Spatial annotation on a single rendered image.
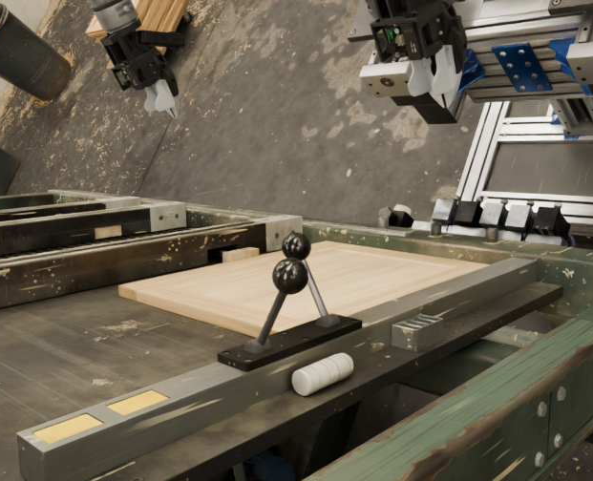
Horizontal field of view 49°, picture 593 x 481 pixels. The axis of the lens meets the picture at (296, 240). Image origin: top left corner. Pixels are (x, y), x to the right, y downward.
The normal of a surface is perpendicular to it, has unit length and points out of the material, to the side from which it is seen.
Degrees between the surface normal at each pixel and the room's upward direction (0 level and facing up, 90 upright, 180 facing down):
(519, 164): 0
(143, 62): 90
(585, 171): 0
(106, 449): 90
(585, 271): 32
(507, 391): 58
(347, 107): 0
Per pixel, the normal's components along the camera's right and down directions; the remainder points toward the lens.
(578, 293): -0.68, 0.14
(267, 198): -0.58, -0.41
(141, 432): 0.73, 0.11
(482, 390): -0.01, -0.98
